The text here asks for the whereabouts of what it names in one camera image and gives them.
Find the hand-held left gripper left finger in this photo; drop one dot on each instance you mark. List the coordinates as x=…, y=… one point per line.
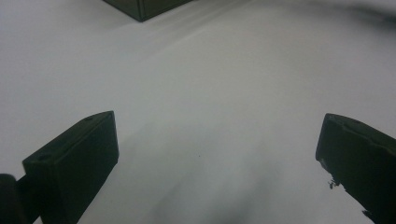
x=74, y=161

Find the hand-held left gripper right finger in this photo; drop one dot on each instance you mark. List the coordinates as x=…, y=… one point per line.
x=361, y=155

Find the smoky transparent drawer organizer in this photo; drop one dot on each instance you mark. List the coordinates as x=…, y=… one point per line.
x=146, y=7

